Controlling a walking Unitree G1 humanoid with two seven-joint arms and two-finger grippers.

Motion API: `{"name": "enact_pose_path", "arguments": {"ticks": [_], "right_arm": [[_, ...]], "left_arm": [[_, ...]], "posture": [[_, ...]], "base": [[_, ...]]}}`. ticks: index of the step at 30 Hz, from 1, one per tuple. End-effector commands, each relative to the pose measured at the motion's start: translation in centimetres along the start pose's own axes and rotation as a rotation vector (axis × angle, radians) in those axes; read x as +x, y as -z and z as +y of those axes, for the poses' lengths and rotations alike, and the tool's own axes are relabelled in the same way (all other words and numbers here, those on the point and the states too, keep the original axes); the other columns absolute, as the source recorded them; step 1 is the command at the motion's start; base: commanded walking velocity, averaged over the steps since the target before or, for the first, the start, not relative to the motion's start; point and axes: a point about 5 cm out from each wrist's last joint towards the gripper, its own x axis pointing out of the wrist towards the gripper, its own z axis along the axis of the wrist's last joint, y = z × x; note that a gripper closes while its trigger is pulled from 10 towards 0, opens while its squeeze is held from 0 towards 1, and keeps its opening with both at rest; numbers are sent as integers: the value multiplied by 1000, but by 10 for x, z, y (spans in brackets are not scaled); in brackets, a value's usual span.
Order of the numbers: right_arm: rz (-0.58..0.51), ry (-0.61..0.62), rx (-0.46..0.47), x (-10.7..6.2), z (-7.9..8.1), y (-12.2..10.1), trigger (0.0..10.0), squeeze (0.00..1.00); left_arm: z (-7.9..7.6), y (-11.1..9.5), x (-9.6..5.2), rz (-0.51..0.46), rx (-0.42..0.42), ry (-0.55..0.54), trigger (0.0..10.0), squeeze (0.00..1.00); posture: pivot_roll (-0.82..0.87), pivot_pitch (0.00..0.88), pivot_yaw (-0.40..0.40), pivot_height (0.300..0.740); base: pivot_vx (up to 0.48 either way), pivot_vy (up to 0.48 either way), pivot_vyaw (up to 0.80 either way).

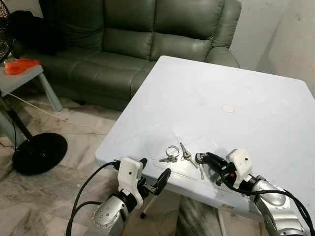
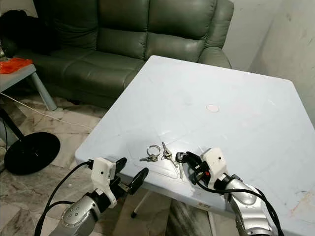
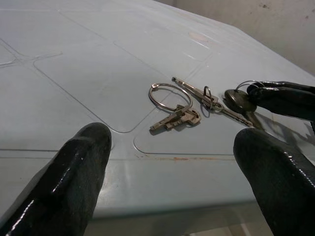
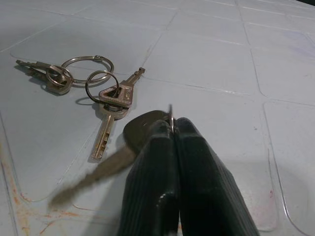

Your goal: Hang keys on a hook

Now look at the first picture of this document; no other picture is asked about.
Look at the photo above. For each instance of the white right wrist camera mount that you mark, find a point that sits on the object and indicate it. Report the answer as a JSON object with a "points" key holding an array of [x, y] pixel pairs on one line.
{"points": [[239, 164]]}

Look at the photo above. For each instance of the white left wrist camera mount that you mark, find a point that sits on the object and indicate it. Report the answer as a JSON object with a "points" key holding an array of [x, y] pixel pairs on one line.
{"points": [[130, 174]]}

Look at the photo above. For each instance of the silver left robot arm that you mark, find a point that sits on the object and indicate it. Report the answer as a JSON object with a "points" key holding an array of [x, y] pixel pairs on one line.
{"points": [[109, 215]]}

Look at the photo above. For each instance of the black standing fan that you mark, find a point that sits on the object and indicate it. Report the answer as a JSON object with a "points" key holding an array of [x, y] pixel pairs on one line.
{"points": [[39, 153]]}

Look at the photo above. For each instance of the silver key bunch black fob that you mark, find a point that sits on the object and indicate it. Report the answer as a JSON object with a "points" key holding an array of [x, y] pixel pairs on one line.
{"points": [[186, 154]]}

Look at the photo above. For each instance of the white plastic table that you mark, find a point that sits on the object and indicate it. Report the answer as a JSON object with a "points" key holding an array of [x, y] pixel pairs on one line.
{"points": [[221, 128]]}

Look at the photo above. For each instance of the black bag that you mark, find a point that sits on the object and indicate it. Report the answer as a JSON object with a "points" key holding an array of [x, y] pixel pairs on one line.
{"points": [[32, 32]]}

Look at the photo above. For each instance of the green leather sofa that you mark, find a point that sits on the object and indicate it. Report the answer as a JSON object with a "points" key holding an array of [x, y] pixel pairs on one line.
{"points": [[128, 44]]}

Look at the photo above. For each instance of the round white table cap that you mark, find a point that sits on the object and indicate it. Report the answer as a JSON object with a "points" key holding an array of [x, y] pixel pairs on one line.
{"points": [[228, 108]]}

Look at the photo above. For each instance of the grey side table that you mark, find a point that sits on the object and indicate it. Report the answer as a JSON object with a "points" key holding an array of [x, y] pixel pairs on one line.
{"points": [[22, 78]]}

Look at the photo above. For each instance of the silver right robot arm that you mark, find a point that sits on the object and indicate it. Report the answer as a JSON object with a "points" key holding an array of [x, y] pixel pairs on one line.
{"points": [[278, 206]]}

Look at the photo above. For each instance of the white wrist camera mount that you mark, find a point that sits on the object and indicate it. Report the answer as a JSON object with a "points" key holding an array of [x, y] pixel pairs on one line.
{"points": [[239, 164], [130, 174]]}

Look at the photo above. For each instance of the orange plastic bag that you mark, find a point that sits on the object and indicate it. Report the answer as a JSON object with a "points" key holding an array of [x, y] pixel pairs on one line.
{"points": [[20, 66]]}

